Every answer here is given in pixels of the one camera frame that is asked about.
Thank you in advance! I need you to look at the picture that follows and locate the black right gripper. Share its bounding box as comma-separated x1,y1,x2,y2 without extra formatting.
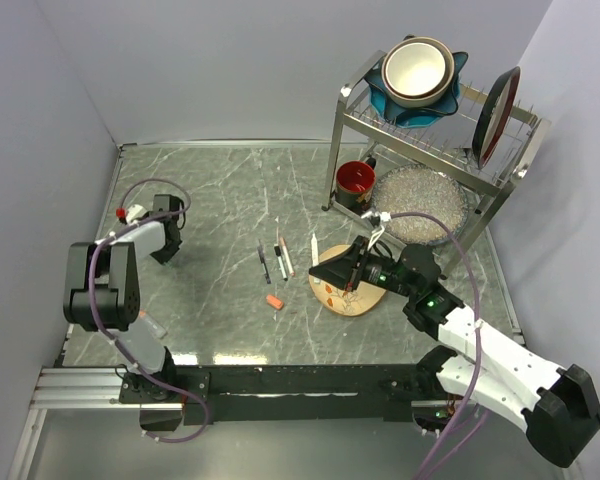
310,235,417,298

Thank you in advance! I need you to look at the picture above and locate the white marker with green end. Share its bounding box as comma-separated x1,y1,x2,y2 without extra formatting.
310,233,319,267

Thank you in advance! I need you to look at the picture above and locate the white marker with pink end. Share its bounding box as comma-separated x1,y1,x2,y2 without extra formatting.
279,236,296,277

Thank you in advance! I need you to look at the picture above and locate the white marker with black tip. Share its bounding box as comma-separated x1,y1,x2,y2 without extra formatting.
274,243,289,281

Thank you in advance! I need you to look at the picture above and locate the blue pen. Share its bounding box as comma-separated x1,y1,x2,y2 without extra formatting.
257,240,272,285

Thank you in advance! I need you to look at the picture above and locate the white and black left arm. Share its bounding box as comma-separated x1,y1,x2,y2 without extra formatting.
63,194,186,402

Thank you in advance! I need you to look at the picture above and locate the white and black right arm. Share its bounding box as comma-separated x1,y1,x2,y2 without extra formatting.
309,236,600,468

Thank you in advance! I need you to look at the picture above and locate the tan decorated plate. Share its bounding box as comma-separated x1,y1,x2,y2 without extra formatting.
310,244,387,317

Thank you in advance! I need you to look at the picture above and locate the red and black mug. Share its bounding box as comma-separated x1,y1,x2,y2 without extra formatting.
335,156,376,214

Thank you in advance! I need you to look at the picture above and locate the speckled glass plate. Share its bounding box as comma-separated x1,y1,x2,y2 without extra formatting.
371,165,469,246

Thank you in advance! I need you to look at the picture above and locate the grey marker with orange tip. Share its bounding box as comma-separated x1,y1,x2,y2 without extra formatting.
139,310,167,340

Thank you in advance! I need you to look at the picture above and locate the steel dish rack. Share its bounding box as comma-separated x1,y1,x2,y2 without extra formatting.
321,50,551,250

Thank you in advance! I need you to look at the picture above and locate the black base beam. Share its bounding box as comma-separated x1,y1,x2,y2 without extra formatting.
119,363,460,432

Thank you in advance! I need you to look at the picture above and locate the blue wavy bowl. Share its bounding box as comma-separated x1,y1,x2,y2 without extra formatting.
364,35,469,128

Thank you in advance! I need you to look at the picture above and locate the cream bowl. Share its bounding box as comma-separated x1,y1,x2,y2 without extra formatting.
381,36,455,108

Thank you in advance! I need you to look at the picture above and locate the dark red-rimmed plate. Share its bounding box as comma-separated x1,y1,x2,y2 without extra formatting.
471,66,521,169

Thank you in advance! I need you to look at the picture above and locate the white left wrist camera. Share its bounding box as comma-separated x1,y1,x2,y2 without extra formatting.
115,204,148,225

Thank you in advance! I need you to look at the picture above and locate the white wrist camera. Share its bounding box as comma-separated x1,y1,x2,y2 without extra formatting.
115,204,148,225
361,209,391,251

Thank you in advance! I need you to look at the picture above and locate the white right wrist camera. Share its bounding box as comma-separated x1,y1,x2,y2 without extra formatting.
361,209,391,251

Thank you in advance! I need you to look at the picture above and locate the aluminium frame rail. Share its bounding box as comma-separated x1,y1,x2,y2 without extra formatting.
29,367,181,410

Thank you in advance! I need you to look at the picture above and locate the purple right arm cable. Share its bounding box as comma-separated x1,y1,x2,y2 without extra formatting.
389,212,489,480

